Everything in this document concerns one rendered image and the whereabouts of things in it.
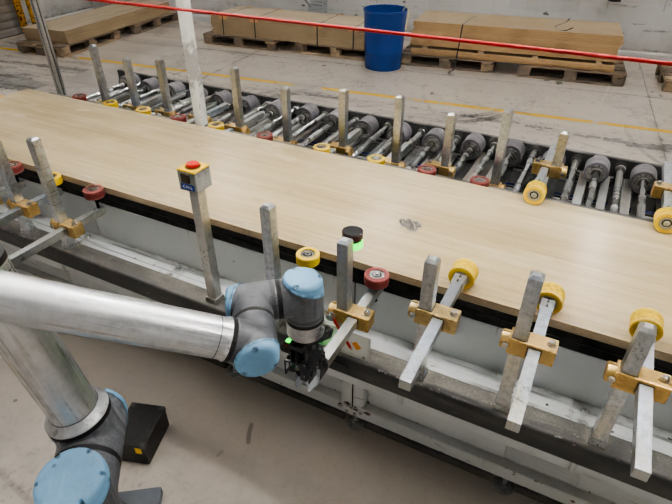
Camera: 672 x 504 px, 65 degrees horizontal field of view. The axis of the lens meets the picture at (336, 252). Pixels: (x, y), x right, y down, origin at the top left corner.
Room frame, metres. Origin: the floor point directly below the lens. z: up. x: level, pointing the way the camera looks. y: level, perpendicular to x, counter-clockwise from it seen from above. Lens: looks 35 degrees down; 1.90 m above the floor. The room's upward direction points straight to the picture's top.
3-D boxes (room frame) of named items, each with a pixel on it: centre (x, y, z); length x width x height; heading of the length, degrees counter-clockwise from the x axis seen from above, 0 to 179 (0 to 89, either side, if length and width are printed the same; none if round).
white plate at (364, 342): (1.20, 0.01, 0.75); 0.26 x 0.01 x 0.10; 63
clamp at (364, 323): (1.20, -0.05, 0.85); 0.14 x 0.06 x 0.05; 63
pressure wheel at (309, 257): (1.43, 0.09, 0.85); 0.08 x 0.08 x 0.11
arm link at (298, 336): (0.93, 0.07, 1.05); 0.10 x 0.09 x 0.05; 63
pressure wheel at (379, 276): (1.32, -0.13, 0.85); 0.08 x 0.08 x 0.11
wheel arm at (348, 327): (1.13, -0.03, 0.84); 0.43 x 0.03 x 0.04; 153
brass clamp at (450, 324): (1.08, -0.27, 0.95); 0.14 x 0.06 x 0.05; 63
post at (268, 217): (1.32, 0.20, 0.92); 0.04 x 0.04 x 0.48; 63
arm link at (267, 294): (0.89, 0.18, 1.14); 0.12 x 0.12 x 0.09; 12
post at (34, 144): (1.78, 1.09, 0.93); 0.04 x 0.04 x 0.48; 63
